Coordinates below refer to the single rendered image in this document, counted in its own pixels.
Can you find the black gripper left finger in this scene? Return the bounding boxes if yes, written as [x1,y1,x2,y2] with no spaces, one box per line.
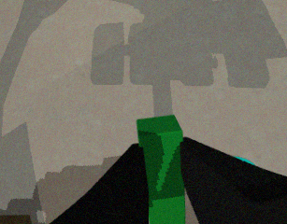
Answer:
[50,143,150,224]

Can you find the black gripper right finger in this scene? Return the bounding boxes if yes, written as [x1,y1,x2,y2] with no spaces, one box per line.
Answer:
[179,137,287,224]

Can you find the green rectangular post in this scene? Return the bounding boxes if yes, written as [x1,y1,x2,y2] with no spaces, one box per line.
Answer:
[136,115,185,224]

